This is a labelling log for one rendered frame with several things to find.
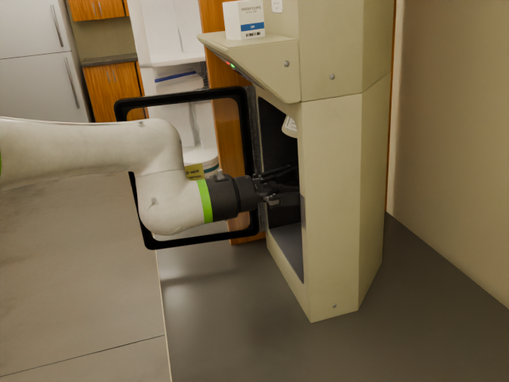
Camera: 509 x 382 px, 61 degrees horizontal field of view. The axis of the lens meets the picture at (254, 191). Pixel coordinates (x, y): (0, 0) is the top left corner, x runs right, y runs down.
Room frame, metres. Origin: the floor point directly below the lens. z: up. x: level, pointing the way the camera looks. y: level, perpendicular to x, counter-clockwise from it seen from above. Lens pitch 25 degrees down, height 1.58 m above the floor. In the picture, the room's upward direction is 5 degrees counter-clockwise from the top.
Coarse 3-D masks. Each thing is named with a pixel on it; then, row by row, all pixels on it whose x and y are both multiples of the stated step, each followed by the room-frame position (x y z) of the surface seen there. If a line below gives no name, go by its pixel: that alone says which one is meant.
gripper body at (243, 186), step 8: (248, 176) 0.82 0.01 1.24; (240, 184) 0.80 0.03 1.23; (248, 184) 0.80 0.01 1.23; (256, 184) 0.84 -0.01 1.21; (240, 192) 0.79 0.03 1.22; (248, 192) 0.79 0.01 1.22; (256, 192) 0.80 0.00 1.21; (264, 192) 0.79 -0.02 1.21; (272, 192) 0.80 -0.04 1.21; (240, 200) 0.78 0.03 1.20; (248, 200) 0.78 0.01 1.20; (256, 200) 0.79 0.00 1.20; (264, 200) 0.79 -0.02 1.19; (240, 208) 0.79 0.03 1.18; (248, 208) 0.79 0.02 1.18
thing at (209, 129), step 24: (144, 96) 0.98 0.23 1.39; (168, 120) 0.98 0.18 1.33; (192, 120) 0.99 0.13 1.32; (216, 120) 0.99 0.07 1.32; (192, 144) 0.98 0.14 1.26; (216, 144) 0.99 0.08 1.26; (240, 144) 0.99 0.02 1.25; (192, 168) 0.98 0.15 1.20; (216, 168) 0.99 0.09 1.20; (240, 168) 0.99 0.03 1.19; (240, 216) 0.99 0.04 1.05
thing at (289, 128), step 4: (288, 116) 0.85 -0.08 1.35; (288, 120) 0.84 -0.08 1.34; (292, 120) 0.83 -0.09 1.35; (284, 124) 0.86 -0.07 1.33; (288, 124) 0.83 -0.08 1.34; (292, 124) 0.82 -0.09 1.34; (284, 128) 0.85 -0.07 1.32; (288, 128) 0.83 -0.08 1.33; (292, 128) 0.82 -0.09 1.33; (296, 128) 0.81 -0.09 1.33; (284, 132) 0.84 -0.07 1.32; (288, 132) 0.82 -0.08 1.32; (292, 132) 0.81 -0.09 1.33; (296, 132) 0.80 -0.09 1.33; (292, 136) 0.81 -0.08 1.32; (296, 136) 0.80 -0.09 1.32
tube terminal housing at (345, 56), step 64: (320, 0) 0.71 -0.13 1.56; (384, 0) 0.83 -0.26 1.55; (320, 64) 0.71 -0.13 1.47; (384, 64) 0.85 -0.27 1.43; (320, 128) 0.71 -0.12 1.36; (384, 128) 0.86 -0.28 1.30; (320, 192) 0.71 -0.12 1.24; (384, 192) 0.88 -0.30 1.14; (320, 256) 0.71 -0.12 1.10; (320, 320) 0.71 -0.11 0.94
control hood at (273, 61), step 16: (224, 32) 0.97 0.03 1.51; (208, 48) 0.95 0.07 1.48; (224, 48) 0.70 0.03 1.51; (240, 48) 0.68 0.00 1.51; (256, 48) 0.69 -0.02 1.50; (272, 48) 0.69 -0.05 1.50; (288, 48) 0.70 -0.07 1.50; (240, 64) 0.68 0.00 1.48; (256, 64) 0.68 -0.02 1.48; (272, 64) 0.69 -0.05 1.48; (288, 64) 0.69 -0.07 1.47; (256, 80) 0.73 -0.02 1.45; (272, 80) 0.69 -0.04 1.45; (288, 80) 0.70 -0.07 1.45; (288, 96) 0.70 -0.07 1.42
